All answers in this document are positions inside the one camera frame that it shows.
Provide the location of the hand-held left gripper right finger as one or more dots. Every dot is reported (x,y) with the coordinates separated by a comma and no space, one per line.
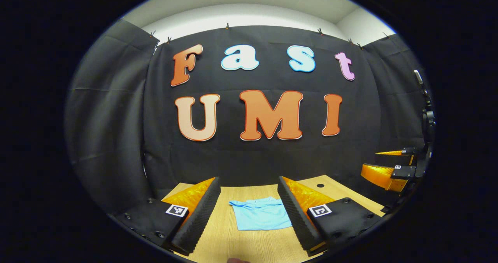
(297,216)

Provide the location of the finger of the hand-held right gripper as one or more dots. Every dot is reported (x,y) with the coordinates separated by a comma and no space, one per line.
(404,172)
(397,160)

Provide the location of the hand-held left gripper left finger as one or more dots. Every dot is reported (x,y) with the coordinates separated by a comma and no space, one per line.
(200,216)

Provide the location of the light blue polo T-shirt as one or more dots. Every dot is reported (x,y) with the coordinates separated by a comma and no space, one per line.
(260,216)

